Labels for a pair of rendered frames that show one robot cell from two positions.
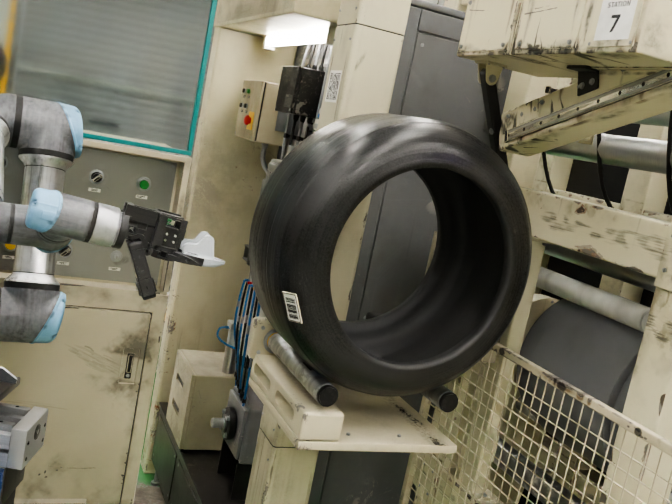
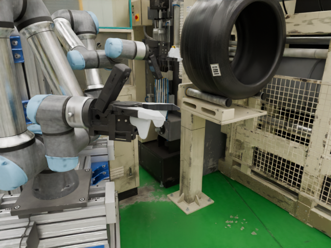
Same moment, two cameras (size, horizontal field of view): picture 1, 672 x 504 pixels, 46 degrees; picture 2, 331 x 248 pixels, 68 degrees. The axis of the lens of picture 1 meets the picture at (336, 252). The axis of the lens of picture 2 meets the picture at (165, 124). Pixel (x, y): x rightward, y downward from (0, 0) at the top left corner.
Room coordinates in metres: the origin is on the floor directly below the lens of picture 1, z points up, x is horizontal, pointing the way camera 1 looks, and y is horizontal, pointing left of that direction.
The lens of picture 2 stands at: (0.33, 0.46, 1.21)
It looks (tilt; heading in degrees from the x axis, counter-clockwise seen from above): 19 degrees down; 351
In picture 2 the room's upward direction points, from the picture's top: straight up
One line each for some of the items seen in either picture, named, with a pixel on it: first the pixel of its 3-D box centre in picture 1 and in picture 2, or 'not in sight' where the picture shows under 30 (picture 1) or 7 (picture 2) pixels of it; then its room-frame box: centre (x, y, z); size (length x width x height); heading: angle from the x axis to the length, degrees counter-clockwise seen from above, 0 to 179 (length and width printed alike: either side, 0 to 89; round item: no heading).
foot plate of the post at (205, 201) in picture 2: not in sight; (190, 197); (1.93, 0.02, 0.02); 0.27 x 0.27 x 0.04; 24
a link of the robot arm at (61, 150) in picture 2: not in sight; (65, 145); (0.95, 0.64, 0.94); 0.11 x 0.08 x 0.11; 157
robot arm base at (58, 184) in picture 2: not in sight; (54, 173); (1.12, 0.73, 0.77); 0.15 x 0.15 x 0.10
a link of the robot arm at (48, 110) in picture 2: not in sight; (54, 111); (0.94, 0.65, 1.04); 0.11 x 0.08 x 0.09; 67
